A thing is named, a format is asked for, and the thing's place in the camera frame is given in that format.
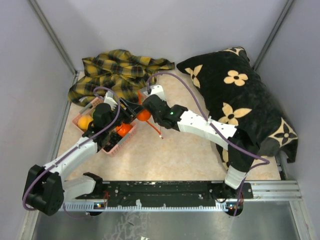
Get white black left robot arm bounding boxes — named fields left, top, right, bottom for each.
left=22, top=98, right=144, bottom=216

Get pink plastic basket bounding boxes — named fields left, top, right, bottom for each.
left=71, top=97, right=137, bottom=157

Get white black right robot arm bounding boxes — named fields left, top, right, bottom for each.
left=142, top=94, right=259, bottom=198

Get white slotted cable duct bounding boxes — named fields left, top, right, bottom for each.
left=62, top=201, right=241, bottom=213

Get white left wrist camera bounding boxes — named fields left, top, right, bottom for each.
left=103, top=91, right=118, bottom=110

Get yellow-orange toy peach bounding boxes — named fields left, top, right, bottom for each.
left=77, top=115, right=93, bottom=131

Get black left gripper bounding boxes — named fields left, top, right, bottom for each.
left=105, top=96, right=145, bottom=133

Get yellow plaid shirt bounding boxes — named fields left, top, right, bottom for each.
left=68, top=49, right=175, bottom=107

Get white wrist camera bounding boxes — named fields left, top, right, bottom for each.
left=103, top=91, right=118, bottom=110
left=138, top=84, right=166, bottom=101

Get black floral pillow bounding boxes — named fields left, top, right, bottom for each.
left=176, top=46, right=299, bottom=163

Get orange toy fruit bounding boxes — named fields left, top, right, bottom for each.
left=115, top=123, right=133, bottom=138
left=136, top=109, right=151, bottom=122

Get clear orange-zipper zip bag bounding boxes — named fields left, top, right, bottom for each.
left=136, top=87, right=165, bottom=140

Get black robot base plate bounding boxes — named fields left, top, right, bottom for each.
left=76, top=181, right=253, bottom=208

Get dark toy grapes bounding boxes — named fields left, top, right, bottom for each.
left=103, top=131, right=122, bottom=152

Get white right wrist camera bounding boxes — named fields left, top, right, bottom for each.
left=138, top=84, right=166, bottom=101

